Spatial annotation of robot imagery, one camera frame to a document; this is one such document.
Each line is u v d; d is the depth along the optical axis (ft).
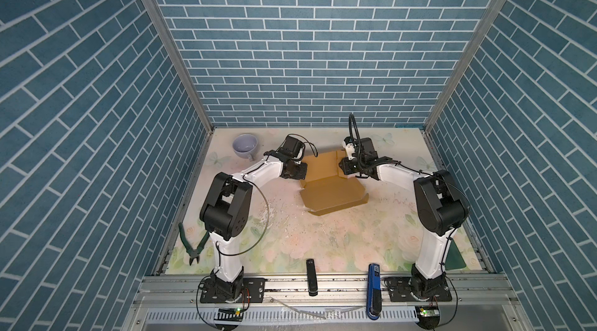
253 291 2.42
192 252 2.65
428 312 2.42
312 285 2.35
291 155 2.49
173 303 2.45
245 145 3.59
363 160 2.58
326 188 3.16
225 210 1.65
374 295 2.41
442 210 1.69
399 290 2.42
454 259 2.64
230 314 2.37
